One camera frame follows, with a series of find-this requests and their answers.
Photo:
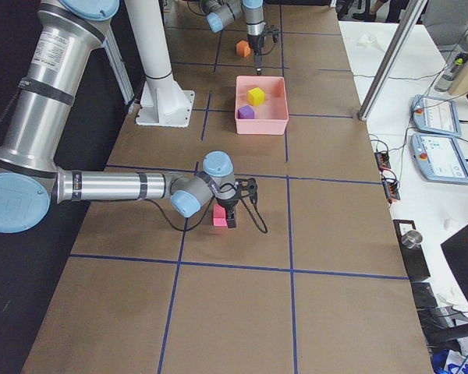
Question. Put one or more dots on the purple foam block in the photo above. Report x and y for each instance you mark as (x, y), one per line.
(245, 112)

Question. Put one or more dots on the far teach pendant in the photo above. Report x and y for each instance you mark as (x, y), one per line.
(435, 115)

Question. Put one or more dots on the orange foam block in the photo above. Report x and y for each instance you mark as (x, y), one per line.
(243, 49)

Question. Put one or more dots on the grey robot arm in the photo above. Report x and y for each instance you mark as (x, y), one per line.
(219, 14)
(29, 178)

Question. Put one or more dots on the red foam block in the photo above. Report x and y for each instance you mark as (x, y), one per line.
(219, 218)

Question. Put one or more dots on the teach pendant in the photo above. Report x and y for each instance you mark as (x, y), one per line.
(435, 115)
(439, 158)

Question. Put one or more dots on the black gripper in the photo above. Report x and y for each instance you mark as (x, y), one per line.
(256, 42)
(228, 203)

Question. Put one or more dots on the silver metal cup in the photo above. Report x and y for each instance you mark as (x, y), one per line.
(411, 239)

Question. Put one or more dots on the black box under cup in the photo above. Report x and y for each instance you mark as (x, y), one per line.
(413, 258)

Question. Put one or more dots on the near teach pendant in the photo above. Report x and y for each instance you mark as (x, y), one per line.
(439, 158)

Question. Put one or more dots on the grey aluminium post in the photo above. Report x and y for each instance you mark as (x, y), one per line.
(402, 33)

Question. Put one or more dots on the pink plastic bin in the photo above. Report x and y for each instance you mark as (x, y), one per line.
(272, 116)

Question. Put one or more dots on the yellow foam block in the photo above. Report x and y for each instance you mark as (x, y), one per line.
(255, 96)

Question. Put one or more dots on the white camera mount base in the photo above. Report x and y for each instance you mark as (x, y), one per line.
(163, 101)

